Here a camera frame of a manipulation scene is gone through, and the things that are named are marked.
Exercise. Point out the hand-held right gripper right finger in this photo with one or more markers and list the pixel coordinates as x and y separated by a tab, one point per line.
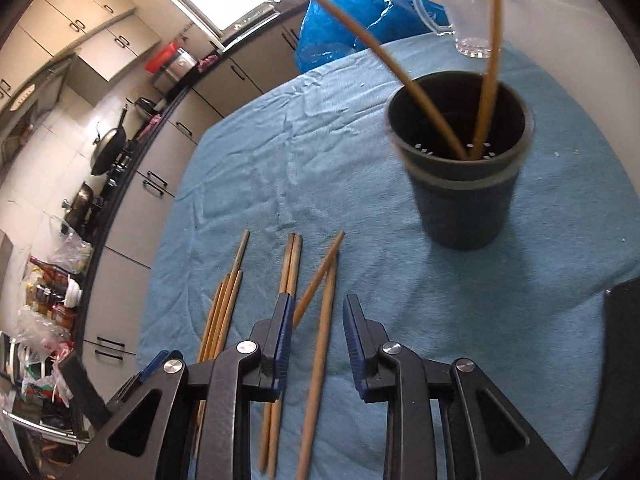
354	345

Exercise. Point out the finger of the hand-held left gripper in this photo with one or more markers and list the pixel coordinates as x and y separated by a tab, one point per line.
152	365
82	390

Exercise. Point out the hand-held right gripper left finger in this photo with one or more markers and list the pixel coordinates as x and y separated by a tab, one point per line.
281	345

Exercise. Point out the black plastic chopstick holder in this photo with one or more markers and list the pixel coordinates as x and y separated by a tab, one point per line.
465	210

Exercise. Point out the pile of crumpled plastic bags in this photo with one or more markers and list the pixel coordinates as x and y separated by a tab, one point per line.
40	340

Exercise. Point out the white bowl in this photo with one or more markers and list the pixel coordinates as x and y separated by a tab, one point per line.
74	292

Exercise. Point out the clear plastic bag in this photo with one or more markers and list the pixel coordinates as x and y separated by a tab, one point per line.
75	252

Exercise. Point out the dark cooking pot with lid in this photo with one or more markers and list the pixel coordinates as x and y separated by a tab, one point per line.
79	205

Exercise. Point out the light blue table cloth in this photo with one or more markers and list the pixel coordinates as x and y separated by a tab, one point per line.
310	160

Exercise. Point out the black kitchen countertop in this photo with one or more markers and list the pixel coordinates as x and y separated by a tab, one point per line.
127	170

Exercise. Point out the beige lower kitchen cabinets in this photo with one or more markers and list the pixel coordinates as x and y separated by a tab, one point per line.
165	150

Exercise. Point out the beige kitchen cabinets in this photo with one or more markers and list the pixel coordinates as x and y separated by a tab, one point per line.
85	15
165	150

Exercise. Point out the black wok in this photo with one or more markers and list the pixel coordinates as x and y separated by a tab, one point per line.
107	145

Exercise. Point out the black chair back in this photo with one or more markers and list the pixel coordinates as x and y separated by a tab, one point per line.
622	360

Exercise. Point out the range hood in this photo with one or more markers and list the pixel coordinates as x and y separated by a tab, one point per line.
30	105

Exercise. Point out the steel pot with red lid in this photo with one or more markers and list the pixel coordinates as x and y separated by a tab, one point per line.
172	62

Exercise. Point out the blue plastic bag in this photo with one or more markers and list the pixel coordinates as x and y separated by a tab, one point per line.
340	25

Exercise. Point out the steel kitchen sink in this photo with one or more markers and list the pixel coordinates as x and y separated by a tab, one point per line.
250	25

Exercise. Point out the clear glass pitcher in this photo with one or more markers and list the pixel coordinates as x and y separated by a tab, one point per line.
470	10

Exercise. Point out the beige upper kitchen cabinets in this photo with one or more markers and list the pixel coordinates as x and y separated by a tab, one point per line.
85	15

